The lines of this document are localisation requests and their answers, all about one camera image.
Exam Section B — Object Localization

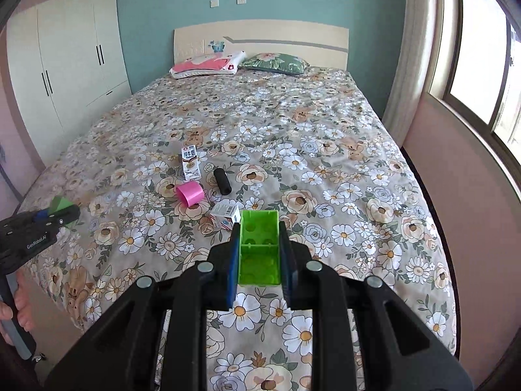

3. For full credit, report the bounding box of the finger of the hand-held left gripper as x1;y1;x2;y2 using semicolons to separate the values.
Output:
0;210;50;224
46;204;81;229

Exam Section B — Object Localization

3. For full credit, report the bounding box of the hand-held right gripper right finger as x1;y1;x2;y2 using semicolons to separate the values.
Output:
279;220;475;391

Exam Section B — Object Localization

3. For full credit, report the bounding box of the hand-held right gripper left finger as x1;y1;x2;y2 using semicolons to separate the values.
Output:
45;222;242;391

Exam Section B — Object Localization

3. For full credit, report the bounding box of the small green plastic piece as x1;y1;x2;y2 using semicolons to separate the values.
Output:
48;196;78;229

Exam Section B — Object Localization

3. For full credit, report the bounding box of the small white carton box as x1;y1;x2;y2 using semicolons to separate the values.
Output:
209;201;242;232

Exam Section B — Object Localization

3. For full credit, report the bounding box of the black foam cylinder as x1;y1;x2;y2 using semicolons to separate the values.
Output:
213;167;232;195

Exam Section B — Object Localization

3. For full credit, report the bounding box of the pink plastic cup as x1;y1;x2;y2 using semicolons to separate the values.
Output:
175;181;204;205

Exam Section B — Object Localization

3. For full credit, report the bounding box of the white brown milk carton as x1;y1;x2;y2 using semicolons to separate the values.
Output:
180;144;202;182

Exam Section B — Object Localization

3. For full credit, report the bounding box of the person's left hand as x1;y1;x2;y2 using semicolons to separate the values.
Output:
0;272;36;345

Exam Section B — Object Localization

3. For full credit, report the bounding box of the floral bed blanket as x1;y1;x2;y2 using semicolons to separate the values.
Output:
16;65;458;391

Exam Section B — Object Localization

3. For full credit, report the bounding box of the cream wardrobe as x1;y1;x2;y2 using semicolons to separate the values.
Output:
6;0;133;167

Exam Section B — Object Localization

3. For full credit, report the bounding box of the pink white pillow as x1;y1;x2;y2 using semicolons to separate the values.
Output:
170;50;247;79

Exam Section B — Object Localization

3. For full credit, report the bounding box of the green floral pillow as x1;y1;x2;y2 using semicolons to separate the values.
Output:
238;52;310;76

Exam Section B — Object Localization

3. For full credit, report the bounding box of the cream bed headboard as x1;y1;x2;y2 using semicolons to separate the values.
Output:
173;20;351;75

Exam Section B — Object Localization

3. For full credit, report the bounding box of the cream window trim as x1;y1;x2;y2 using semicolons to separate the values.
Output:
383;0;448;147

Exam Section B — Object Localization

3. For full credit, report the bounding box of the window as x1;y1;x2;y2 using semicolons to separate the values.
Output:
427;0;521;180

